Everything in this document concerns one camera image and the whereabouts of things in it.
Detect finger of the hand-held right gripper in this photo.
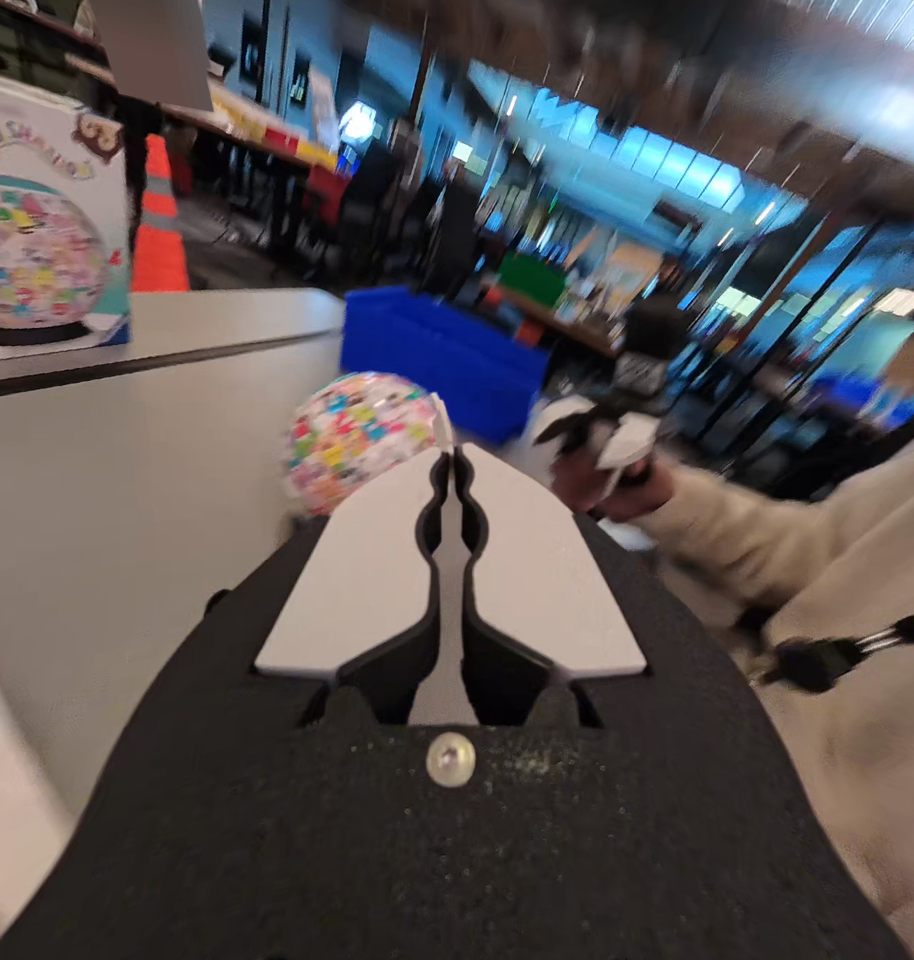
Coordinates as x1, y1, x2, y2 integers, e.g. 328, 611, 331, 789
595, 412, 662, 471
528, 396, 598, 445

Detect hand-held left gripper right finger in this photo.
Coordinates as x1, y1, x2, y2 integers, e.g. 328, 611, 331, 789
454, 442, 649, 727

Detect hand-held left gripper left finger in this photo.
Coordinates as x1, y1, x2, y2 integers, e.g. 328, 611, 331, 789
254, 448, 453, 727

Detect colourful puzzle ball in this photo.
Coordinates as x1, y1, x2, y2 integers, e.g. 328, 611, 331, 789
280, 371, 454, 520

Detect person's right forearm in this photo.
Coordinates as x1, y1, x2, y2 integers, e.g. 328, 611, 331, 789
637, 457, 863, 631

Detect puzzle ball box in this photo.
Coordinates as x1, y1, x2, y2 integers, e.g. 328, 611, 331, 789
0, 71, 135, 365

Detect long wooden table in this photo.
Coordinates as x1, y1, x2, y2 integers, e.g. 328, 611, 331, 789
487, 285, 624, 359

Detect stacked blue plastic bins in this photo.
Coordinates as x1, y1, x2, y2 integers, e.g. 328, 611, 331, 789
340, 285, 553, 445

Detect green plastic crates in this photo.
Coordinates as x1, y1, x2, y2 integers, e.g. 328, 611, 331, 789
498, 251, 568, 309

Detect black badge reel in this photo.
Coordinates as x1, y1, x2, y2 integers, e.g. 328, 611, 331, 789
757, 633, 864, 695

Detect person's beige sweatshirt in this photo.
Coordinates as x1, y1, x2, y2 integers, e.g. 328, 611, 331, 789
727, 442, 914, 954

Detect orange traffic cone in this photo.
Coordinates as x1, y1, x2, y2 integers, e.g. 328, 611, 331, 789
130, 135, 193, 294

